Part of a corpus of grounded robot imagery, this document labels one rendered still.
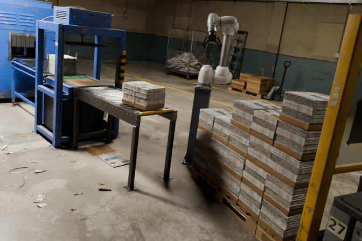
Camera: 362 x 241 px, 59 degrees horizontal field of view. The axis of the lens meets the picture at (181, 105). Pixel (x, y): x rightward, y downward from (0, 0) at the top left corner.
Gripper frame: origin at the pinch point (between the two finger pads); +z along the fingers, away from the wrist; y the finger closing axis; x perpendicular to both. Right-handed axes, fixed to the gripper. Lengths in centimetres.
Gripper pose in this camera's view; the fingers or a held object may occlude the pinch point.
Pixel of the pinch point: (211, 51)
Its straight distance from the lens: 317.3
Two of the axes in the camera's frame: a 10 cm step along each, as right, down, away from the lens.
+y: 10.0, 0.7, 0.5
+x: -0.7, 2.7, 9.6
